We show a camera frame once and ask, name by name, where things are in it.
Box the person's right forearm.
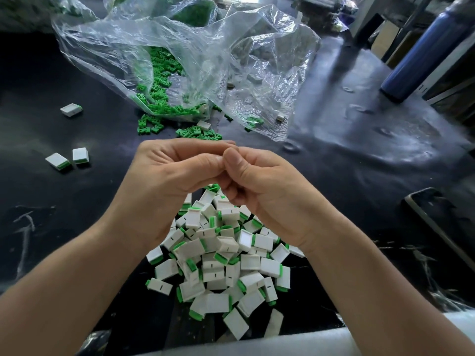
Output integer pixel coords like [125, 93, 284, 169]
[308, 219, 475, 356]

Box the blue cylinder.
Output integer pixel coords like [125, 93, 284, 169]
[380, 2, 475, 102]

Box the black smartphone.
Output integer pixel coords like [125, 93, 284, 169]
[404, 187, 475, 273]

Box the white metal frame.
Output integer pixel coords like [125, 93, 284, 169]
[349, 0, 475, 56]

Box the large bag of assembled pieces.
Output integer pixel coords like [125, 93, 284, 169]
[0, 0, 97, 33]

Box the person's left hand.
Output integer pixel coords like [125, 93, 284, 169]
[107, 138, 237, 253]

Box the clear plastic bag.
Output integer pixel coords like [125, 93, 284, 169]
[50, 0, 322, 141]

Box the pile of assembled white-green pieces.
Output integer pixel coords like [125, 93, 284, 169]
[145, 183, 305, 341]

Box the assembled white-green part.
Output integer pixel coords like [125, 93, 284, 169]
[60, 103, 83, 118]
[145, 278, 173, 297]
[45, 152, 71, 172]
[72, 147, 90, 166]

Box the plastic bag full of green pieces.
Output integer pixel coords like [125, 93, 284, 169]
[104, 0, 218, 28]

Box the person's right hand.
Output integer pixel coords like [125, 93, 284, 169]
[219, 146, 341, 249]

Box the brown cardboard box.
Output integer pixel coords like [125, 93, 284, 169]
[369, 20, 402, 60]

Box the person's left forearm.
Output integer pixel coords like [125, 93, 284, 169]
[0, 219, 153, 356]

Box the grey machine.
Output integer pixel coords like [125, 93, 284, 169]
[291, 0, 359, 30]

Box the pile of green clips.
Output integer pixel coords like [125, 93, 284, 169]
[135, 46, 264, 141]

